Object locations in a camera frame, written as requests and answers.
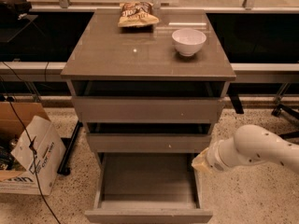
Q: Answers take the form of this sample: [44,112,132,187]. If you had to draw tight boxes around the grey middle drawer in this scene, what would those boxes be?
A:
[87,123,211,153]

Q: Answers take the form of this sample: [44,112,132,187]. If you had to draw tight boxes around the brown chip bag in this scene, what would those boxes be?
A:
[118,2,159,27]

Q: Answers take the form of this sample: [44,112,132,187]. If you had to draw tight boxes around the grey bottom drawer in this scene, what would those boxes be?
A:
[85,153,213,224]

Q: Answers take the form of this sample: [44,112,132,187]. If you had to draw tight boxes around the white ceramic bowl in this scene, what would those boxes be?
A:
[172,28,206,57]

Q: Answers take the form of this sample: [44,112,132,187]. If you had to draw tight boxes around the grey drawer cabinet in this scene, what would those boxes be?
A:
[60,8,236,179]

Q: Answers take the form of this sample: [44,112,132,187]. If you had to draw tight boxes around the black cable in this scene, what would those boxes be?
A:
[0,61,63,224]

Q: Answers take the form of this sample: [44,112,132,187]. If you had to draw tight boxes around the black office chair base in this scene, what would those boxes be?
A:
[272,104,299,139]

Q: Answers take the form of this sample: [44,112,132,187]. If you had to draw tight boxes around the grey top drawer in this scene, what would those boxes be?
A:
[72,96,224,123]

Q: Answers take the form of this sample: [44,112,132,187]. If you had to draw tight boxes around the grey drawer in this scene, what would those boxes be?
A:
[85,153,213,224]
[87,123,211,153]
[72,96,224,123]

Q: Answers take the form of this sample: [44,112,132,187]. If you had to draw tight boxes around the black table leg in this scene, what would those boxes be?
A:
[57,121,82,175]

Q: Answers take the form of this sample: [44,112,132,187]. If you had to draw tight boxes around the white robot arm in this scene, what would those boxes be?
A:
[192,125,299,174]

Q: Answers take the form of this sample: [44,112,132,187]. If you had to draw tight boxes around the black bag on shelf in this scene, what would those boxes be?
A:
[0,0,32,22]

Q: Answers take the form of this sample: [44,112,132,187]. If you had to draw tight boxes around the open cardboard box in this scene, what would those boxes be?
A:
[0,102,65,196]

